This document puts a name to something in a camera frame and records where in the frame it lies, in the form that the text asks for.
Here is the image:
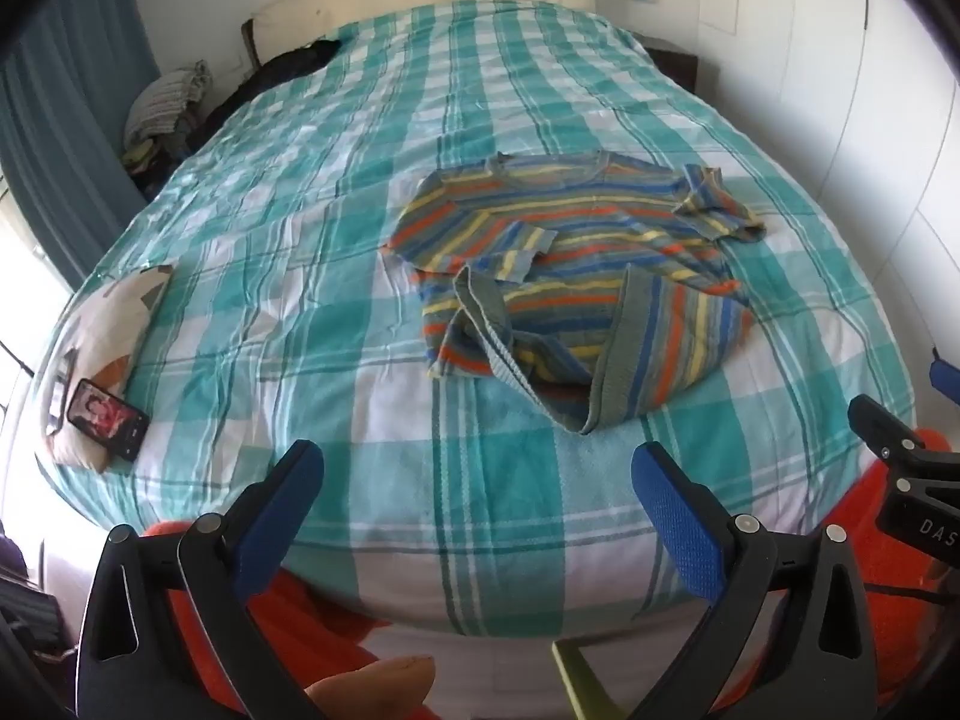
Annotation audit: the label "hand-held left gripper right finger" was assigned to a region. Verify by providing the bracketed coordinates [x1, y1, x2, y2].
[631, 441, 880, 720]

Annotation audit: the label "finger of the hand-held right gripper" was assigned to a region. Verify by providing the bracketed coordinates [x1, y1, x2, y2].
[928, 347, 960, 400]
[847, 394, 928, 467]

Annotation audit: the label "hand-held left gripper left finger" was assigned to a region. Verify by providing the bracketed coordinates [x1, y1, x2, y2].
[75, 439, 325, 720]

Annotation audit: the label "striped knit sweater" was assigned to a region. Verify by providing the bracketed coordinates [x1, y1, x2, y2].
[381, 151, 766, 436]

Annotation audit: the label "pile of clothes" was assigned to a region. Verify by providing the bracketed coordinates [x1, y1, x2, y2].
[124, 60, 215, 181]

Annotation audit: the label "person's left hand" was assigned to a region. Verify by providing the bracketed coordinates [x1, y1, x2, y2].
[306, 656, 437, 720]

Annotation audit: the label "person's orange trousers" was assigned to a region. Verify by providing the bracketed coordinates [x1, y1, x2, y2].
[142, 427, 960, 720]

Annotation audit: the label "yellow-green flat object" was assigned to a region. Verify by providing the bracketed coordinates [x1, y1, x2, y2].
[551, 637, 625, 720]

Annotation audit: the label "black smartphone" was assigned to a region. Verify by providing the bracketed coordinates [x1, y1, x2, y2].
[66, 379, 151, 462]

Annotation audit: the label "patterned beige pillow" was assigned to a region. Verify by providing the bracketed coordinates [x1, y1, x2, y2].
[45, 264, 175, 473]

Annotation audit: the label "teal checked bed blanket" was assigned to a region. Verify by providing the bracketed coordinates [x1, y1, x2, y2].
[41, 0, 917, 635]

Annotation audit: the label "dark bag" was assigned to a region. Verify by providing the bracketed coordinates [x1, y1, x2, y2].
[0, 517, 76, 720]

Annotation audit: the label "white wardrobe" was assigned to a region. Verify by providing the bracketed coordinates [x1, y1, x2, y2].
[697, 0, 960, 406]

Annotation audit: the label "dark garment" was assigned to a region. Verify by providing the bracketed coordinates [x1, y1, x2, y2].
[196, 37, 342, 143]

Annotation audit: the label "blue curtain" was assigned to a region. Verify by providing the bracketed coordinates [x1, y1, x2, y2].
[0, 0, 162, 293]

